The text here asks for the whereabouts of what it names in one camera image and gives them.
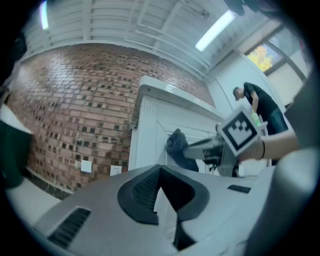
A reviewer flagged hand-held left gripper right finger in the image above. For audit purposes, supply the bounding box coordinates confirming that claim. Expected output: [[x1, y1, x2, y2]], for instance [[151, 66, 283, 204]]
[[159, 166, 210, 251]]

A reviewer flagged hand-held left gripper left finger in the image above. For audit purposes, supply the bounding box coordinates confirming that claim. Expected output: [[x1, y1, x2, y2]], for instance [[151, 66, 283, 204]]
[[117, 163, 161, 225]]

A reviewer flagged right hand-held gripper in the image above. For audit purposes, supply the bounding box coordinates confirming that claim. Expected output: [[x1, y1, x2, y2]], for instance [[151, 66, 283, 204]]
[[183, 104, 270, 177]]

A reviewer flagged dark blue cloth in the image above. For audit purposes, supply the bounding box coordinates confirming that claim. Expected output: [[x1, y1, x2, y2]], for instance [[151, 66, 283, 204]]
[[165, 128, 200, 173]]

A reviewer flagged person's right forearm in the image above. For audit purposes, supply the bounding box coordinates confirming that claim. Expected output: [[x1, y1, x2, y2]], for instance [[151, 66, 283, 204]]
[[239, 129, 301, 162]]

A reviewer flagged white vanity cabinet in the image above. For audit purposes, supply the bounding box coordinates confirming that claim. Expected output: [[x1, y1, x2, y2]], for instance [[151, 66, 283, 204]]
[[128, 74, 272, 177]]

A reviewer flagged window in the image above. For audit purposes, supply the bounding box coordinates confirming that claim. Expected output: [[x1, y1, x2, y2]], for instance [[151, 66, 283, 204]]
[[246, 34, 308, 76]]

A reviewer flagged ceiling tube light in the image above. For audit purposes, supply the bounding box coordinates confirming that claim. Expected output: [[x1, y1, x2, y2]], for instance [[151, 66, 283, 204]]
[[194, 9, 237, 53], [39, 1, 50, 31]]

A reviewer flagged white wall socket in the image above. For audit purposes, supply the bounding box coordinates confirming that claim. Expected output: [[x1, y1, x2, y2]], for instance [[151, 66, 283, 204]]
[[109, 164, 123, 177], [80, 159, 93, 174]]

